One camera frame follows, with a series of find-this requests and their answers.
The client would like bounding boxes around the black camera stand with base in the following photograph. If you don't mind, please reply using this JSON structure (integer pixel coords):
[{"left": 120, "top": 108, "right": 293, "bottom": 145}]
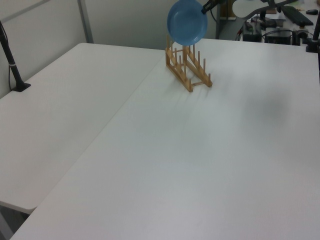
[{"left": 0, "top": 20, "right": 32, "bottom": 93}]

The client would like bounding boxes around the black clamped camera stand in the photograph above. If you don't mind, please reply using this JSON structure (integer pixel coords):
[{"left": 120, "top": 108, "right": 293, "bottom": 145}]
[{"left": 304, "top": 14, "right": 320, "bottom": 53}]

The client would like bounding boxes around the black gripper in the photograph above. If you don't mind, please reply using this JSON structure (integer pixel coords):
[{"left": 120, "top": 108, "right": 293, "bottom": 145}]
[{"left": 200, "top": 0, "right": 227, "bottom": 14}]

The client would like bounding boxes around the wooden plate rack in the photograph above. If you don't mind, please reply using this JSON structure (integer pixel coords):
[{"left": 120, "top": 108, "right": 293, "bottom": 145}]
[{"left": 164, "top": 33, "right": 214, "bottom": 93}]

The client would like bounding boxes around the black computer keyboard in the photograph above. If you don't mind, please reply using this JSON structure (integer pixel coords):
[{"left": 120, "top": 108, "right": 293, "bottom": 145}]
[{"left": 281, "top": 5, "right": 314, "bottom": 26}]

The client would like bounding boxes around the small dark desk device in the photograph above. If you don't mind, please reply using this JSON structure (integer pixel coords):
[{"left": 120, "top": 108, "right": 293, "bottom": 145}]
[{"left": 263, "top": 18, "right": 279, "bottom": 28}]

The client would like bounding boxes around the grey cable on stand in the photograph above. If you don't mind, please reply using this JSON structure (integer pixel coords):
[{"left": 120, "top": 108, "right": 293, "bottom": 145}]
[{"left": 7, "top": 63, "right": 14, "bottom": 91}]

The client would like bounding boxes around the black electronics box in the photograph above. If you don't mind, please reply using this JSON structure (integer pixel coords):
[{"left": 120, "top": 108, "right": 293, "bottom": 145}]
[{"left": 264, "top": 29, "right": 294, "bottom": 45}]

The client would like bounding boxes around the blue round plate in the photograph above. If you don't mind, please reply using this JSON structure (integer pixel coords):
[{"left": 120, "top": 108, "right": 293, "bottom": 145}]
[{"left": 166, "top": 0, "right": 209, "bottom": 47}]

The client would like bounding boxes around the dark box with green light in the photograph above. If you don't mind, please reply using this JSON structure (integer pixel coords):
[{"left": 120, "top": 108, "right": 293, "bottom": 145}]
[{"left": 242, "top": 21, "right": 263, "bottom": 43}]

